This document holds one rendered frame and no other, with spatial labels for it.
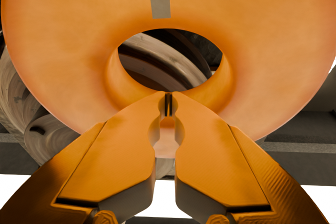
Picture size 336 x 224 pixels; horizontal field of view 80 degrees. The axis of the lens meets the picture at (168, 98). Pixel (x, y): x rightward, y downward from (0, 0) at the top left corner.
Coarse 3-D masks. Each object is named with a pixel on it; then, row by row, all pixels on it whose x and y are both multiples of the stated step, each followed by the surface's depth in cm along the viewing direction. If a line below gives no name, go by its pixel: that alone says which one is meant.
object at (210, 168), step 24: (192, 120) 10; (216, 120) 10; (192, 144) 8; (216, 144) 8; (192, 168) 7; (216, 168) 7; (240, 168) 7; (192, 192) 6; (216, 192) 6; (240, 192) 6; (192, 216) 7
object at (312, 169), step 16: (304, 112) 916; (320, 112) 917; (288, 128) 851; (304, 128) 852; (320, 128) 852; (0, 144) 783; (16, 144) 784; (0, 160) 736; (16, 160) 736; (32, 160) 737; (288, 160) 746; (304, 160) 747; (320, 160) 747; (304, 176) 703; (320, 176) 704
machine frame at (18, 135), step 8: (184, 32) 46; (192, 32) 46; (192, 40) 47; (200, 40) 47; (208, 40) 47; (200, 48) 48; (208, 48) 48; (216, 48) 48; (208, 56) 50; (216, 56) 50; (208, 64) 52; (216, 64) 52; (0, 112) 68; (0, 120) 71; (8, 120) 71; (8, 128) 74; (16, 128) 74; (16, 136) 78; (264, 136) 73; (24, 144) 82; (168, 176) 98
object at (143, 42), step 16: (144, 32) 30; (160, 32) 34; (128, 48) 32; (144, 48) 32; (160, 48) 32; (176, 48) 32; (0, 64) 35; (176, 64) 34; (192, 64) 33; (0, 80) 37; (192, 80) 36; (0, 96) 40
